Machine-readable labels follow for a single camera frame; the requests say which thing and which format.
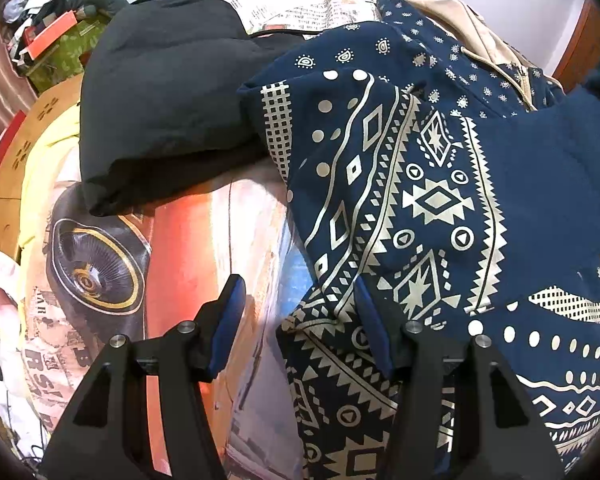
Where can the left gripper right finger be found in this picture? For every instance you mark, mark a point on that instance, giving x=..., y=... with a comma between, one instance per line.
x=420, y=359

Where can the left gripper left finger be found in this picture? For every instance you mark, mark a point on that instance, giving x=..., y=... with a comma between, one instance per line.
x=192, y=353

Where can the navy patterned hooded jacket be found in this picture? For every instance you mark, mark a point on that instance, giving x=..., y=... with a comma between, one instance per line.
x=465, y=191

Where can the printed bed blanket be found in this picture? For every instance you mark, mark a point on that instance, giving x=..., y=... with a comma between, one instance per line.
x=88, y=278

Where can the wooden folding lap table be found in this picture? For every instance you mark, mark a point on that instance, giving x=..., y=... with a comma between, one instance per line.
x=48, y=107

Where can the black folded garment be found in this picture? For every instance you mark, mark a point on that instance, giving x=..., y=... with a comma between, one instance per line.
x=160, y=110

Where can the red book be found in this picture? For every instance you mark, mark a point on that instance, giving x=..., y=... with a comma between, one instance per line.
x=9, y=133

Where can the green patterned storage box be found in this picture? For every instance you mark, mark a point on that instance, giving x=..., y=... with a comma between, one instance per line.
x=62, y=59

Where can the wooden door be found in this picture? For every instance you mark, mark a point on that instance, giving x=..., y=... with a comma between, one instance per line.
x=583, y=49

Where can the orange box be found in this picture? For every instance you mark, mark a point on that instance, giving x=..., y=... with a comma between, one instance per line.
x=35, y=43

